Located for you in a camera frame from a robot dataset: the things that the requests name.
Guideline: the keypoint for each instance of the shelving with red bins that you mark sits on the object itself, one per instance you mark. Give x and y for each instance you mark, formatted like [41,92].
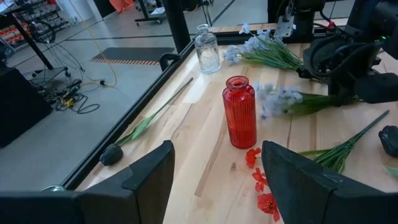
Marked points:
[46,18]

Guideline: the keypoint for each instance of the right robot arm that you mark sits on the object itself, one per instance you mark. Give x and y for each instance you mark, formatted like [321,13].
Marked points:
[360,18]

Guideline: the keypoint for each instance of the black tulip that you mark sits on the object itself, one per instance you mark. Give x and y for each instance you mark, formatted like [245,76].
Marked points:
[111,155]

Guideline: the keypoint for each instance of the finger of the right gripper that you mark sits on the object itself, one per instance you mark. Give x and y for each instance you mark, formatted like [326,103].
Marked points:
[340,90]
[379,88]

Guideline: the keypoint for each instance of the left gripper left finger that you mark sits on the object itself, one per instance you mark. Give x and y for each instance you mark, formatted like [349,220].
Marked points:
[93,205]

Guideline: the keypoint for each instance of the red glass vase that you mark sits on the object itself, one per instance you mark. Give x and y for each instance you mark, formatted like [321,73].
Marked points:
[239,118]

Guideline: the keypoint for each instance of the yellow power plug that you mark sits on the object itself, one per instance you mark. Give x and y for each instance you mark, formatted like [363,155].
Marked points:
[66,101]

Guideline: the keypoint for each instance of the white flower bunch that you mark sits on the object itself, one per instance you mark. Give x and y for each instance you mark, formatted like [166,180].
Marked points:
[280,101]
[267,51]

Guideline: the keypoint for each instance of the orange cloth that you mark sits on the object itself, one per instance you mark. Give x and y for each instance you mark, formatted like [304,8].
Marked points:
[121,4]

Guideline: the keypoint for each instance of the black aluminium table frame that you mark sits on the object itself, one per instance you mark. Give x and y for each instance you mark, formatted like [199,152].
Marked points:
[126,124]

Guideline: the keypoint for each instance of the black floor cabinet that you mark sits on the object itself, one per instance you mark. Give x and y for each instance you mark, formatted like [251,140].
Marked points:
[21,105]

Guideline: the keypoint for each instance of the black mat orange striped edge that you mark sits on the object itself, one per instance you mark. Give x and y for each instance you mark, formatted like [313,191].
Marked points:
[133,53]

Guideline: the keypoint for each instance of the red flower bunch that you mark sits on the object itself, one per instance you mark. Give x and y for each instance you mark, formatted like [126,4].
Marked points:
[267,203]

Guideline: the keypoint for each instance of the clear glass vase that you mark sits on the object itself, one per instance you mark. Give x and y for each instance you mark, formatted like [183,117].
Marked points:
[207,53]

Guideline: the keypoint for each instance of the black floor stand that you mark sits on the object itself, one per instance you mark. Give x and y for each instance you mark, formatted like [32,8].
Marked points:
[149,19]

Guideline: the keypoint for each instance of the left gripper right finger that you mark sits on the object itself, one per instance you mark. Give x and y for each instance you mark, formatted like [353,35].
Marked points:
[311,199]

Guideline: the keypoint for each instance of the green stem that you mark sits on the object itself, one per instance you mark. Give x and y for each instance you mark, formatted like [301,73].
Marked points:
[388,141]

